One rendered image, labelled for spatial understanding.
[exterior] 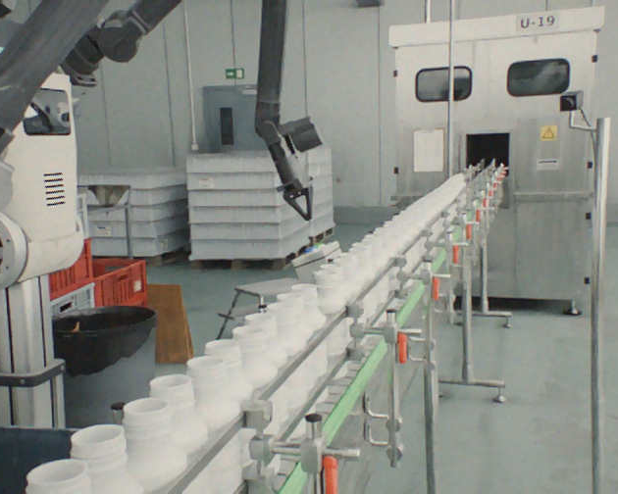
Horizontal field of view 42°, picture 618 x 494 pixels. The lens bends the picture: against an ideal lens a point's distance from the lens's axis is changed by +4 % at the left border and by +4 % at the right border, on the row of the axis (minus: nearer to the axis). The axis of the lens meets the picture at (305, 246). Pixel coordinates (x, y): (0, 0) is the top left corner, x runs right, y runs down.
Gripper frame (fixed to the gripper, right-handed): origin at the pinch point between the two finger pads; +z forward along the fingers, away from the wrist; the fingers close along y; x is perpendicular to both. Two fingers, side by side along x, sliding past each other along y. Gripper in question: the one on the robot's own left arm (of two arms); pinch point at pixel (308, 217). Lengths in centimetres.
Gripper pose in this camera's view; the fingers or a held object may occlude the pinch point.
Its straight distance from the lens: 181.9
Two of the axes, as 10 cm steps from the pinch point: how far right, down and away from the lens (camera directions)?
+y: 2.7, -1.6, 9.5
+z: 3.7, 9.3, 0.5
